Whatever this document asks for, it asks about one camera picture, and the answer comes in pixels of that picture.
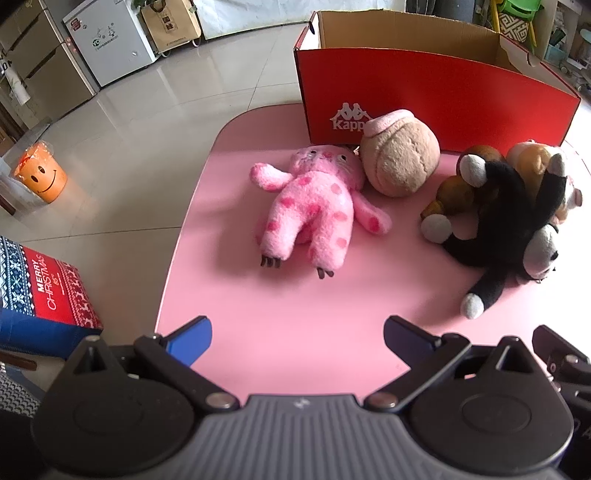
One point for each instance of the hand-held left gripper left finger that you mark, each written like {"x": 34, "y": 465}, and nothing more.
{"x": 194, "y": 337}

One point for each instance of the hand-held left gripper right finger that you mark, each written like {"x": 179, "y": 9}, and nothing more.
{"x": 406, "y": 340}

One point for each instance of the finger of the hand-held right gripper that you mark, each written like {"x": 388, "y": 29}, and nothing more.
{"x": 563, "y": 353}

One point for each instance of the black monkey plush toy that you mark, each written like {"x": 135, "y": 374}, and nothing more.
{"x": 498, "y": 221}

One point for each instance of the brown plush toy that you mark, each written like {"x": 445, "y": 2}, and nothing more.
{"x": 455, "y": 194}

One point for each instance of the pink spotted plush toy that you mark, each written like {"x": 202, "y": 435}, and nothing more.
{"x": 314, "y": 203}

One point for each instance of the tan round plush toy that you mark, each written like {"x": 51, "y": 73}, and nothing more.
{"x": 397, "y": 161}

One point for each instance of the orange white plush toy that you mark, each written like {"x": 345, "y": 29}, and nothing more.
{"x": 531, "y": 159}

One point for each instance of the red cardboard box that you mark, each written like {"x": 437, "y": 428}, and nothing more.
{"x": 438, "y": 92}

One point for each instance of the red blue patterned gift bag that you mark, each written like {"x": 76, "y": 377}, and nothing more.
{"x": 55, "y": 286}

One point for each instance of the grey woven cloth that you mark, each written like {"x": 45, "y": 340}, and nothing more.
{"x": 18, "y": 397}

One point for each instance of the orange smiley bucket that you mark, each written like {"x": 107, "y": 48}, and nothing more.
{"x": 41, "y": 177}

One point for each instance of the teal storage box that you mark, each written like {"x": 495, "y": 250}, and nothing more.
{"x": 555, "y": 54}

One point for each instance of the white hanging bag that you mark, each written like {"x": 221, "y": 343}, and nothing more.
{"x": 18, "y": 85}

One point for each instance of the white chest freezer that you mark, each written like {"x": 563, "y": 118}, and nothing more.
{"x": 111, "y": 41}

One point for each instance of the steel refrigerator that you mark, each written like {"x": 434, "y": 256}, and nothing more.
{"x": 46, "y": 64}

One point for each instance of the brown paper bag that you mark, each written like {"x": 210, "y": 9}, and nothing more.
{"x": 171, "y": 23}

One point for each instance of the patterned stool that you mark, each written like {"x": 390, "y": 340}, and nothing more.
{"x": 513, "y": 26}

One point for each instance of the yellow plastic chair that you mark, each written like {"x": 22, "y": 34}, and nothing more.
{"x": 495, "y": 14}

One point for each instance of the green plastic chair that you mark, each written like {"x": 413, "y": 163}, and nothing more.
{"x": 521, "y": 5}

